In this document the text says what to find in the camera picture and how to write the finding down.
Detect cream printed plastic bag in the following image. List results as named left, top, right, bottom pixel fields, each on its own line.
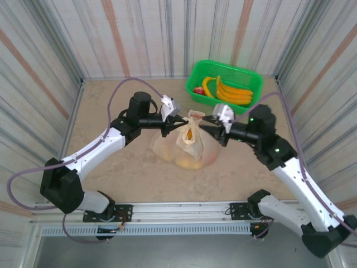
left=149, top=109, right=219, bottom=170

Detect yellow fake mango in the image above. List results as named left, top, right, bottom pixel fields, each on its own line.
left=175, top=157, right=202, bottom=170

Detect yellow fake banana bunch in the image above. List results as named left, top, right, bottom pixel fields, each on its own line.
left=215, top=75, right=254, bottom=106

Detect single yellow fake banana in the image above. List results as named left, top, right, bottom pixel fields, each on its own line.
left=201, top=76, right=218, bottom=99

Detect green plastic basket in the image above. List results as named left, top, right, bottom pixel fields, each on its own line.
left=185, top=60, right=264, bottom=115

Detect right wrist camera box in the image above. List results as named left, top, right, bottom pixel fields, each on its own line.
left=211, top=103, right=237, bottom=134

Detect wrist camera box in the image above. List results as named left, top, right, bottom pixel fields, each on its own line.
left=160, top=94, right=181, bottom=123
left=211, top=103, right=237, bottom=134

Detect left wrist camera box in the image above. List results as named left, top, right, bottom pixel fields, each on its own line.
left=160, top=94, right=181, bottom=123

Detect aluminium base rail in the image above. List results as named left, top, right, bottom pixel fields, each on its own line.
left=29, top=199, right=307, bottom=226

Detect thin base wires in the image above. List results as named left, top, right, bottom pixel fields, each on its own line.
left=249, top=208, right=281, bottom=240
left=114, top=210, right=131, bottom=233

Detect slotted grey cable duct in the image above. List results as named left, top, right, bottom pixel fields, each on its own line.
left=41, top=223, right=252, bottom=237

